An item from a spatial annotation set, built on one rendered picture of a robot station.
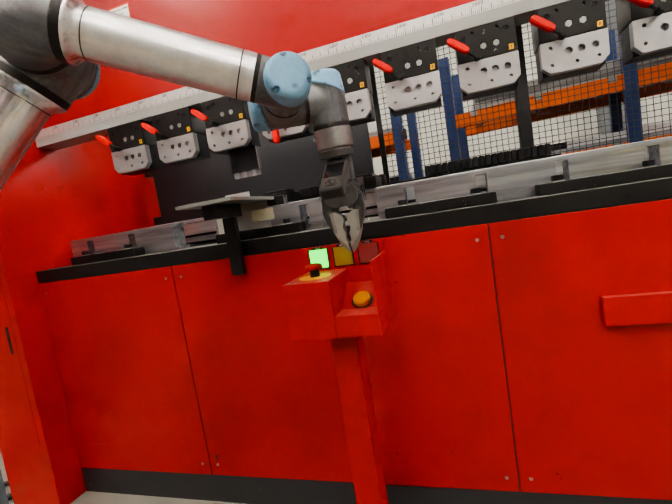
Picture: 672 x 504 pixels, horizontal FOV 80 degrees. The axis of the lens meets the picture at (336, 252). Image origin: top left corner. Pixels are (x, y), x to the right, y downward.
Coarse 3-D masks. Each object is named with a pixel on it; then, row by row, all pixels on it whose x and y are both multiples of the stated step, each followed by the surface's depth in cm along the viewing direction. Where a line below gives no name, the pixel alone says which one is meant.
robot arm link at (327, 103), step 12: (312, 72) 77; (324, 72) 76; (336, 72) 77; (312, 84) 77; (324, 84) 76; (336, 84) 77; (312, 96) 76; (324, 96) 77; (336, 96) 77; (312, 108) 77; (324, 108) 77; (336, 108) 78; (312, 120) 79; (324, 120) 78; (336, 120) 78; (348, 120) 80
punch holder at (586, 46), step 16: (576, 0) 98; (592, 0) 97; (544, 16) 100; (560, 16) 99; (576, 16) 98; (592, 16) 97; (544, 32) 101; (576, 32) 99; (592, 32) 97; (544, 48) 101; (560, 48) 100; (576, 48) 99; (592, 48) 98; (608, 48) 97; (544, 64) 101; (560, 64) 100; (576, 64) 99; (592, 64) 98; (544, 80) 106
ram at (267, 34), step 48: (96, 0) 137; (144, 0) 132; (192, 0) 127; (240, 0) 122; (288, 0) 118; (336, 0) 114; (384, 0) 110; (432, 0) 107; (528, 0) 101; (288, 48) 120; (384, 48) 112; (96, 96) 142; (144, 96) 137; (192, 96) 131; (48, 144) 151
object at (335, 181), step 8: (336, 160) 80; (344, 160) 80; (328, 168) 79; (336, 168) 78; (344, 168) 77; (328, 176) 76; (336, 176) 75; (344, 176) 75; (320, 184) 75; (328, 184) 73; (336, 184) 73; (344, 184) 74; (320, 192) 73; (328, 192) 73; (336, 192) 73; (344, 192) 73
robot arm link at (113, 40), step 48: (0, 0) 54; (48, 0) 54; (0, 48) 57; (48, 48) 56; (96, 48) 57; (144, 48) 58; (192, 48) 59; (240, 48) 62; (240, 96) 64; (288, 96) 61
